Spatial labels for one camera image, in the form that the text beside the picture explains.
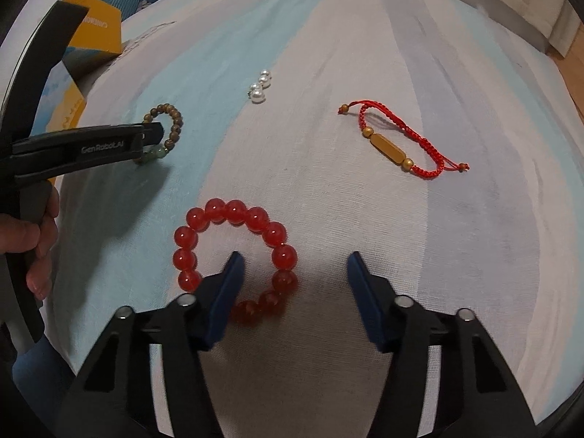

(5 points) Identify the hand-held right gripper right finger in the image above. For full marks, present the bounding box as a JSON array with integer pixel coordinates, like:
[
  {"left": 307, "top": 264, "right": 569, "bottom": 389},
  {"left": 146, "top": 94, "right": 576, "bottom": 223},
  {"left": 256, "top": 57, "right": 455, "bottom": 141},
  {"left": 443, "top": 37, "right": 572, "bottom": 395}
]
[{"left": 347, "top": 251, "right": 537, "bottom": 438}]

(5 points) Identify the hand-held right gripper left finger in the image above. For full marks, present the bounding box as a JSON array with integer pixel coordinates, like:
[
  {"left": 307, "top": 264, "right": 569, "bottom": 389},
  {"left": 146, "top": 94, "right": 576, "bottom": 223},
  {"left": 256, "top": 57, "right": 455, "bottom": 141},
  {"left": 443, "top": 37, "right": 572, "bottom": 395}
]
[{"left": 57, "top": 251, "right": 247, "bottom": 438}]

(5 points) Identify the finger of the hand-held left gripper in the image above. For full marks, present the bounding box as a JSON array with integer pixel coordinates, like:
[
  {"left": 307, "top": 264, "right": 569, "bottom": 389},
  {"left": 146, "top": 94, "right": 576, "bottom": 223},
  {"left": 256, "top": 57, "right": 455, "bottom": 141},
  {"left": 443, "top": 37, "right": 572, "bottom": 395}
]
[
  {"left": 11, "top": 122, "right": 165, "bottom": 149},
  {"left": 9, "top": 134, "right": 146, "bottom": 180}
]

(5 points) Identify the red bead bracelet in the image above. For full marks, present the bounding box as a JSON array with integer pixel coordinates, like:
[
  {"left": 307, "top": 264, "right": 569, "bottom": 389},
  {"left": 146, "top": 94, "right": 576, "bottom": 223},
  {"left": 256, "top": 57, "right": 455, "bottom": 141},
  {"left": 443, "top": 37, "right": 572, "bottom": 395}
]
[{"left": 173, "top": 198, "right": 299, "bottom": 324}]

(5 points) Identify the brown wooden bead bracelet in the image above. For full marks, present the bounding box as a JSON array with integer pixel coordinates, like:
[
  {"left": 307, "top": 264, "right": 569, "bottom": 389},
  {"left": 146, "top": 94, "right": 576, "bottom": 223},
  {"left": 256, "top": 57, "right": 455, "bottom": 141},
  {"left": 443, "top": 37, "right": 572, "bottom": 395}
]
[{"left": 134, "top": 103, "right": 185, "bottom": 166}]

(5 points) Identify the blue yellow cardboard box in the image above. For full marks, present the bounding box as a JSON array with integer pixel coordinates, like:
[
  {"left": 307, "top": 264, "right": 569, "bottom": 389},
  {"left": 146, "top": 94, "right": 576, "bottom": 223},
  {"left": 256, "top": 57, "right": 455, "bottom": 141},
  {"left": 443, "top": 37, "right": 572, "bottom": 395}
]
[{"left": 32, "top": 0, "right": 123, "bottom": 147}]

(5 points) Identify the person's left hand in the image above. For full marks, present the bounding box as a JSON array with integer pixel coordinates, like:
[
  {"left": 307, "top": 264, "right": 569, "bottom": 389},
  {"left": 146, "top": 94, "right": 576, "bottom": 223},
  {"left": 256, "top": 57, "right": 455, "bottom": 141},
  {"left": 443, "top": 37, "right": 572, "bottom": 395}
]
[{"left": 0, "top": 187, "right": 61, "bottom": 299}]

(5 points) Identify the striped blue grey bedsheet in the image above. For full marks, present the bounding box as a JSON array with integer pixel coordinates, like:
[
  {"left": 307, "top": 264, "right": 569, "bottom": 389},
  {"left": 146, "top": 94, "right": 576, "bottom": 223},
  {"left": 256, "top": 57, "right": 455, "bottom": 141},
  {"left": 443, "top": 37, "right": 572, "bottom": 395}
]
[{"left": 0, "top": 0, "right": 584, "bottom": 425}]

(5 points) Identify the person's blue trouser leg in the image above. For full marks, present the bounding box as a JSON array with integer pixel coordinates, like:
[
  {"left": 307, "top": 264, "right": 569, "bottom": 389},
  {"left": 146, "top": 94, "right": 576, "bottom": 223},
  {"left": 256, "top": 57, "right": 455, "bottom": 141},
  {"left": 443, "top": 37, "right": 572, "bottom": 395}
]
[{"left": 13, "top": 340, "right": 76, "bottom": 423}]

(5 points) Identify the beige curtain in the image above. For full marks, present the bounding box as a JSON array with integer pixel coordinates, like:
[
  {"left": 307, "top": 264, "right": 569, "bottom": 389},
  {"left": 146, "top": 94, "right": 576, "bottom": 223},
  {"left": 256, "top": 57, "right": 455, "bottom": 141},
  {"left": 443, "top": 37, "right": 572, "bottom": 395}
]
[{"left": 433, "top": 0, "right": 569, "bottom": 58}]

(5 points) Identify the red cord bracelet solid charm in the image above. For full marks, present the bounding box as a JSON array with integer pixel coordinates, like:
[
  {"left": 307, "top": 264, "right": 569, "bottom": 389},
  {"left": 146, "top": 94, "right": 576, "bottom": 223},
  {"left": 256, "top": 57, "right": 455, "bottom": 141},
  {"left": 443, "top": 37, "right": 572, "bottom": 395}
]
[{"left": 338, "top": 99, "right": 470, "bottom": 178}]

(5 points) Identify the white pearl bead string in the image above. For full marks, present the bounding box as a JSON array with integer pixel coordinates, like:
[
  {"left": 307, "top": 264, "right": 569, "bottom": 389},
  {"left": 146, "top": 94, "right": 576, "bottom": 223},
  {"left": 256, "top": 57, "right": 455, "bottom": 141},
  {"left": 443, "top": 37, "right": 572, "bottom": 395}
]
[{"left": 249, "top": 69, "right": 273, "bottom": 105}]

